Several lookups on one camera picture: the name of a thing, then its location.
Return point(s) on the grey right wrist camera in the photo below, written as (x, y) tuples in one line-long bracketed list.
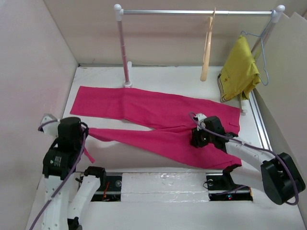
[(200, 120)]

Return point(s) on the black right arm base rail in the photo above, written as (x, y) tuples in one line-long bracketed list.
[(221, 187)]

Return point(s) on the black left arm base rail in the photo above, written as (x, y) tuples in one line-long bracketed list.
[(111, 192)]

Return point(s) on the light blue wire hanger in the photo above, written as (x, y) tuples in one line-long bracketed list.
[(261, 38)]

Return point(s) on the pink trousers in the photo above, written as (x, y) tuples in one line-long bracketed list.
[(166, 117)]

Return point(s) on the wooden clothes hanger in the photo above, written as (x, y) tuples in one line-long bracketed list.
[(207, 48)]

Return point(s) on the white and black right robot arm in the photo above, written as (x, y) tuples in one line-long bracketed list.
[(274, 174)]

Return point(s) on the yellow shirt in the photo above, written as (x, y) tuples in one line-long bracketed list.
[(239, 75)]

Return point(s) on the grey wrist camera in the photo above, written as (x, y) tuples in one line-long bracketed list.
[(49, 125), (200, 120)]

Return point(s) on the silver clothes rack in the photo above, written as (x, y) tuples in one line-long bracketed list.
[(120, 12)]

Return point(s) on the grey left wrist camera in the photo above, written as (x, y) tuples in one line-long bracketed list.
[(49, 125)]

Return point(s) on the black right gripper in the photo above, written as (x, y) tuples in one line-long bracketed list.
[(195, 140)]

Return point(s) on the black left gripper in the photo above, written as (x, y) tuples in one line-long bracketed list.
[(59, 131)]

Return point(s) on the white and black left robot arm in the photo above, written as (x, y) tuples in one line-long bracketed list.
[(59, 165)]

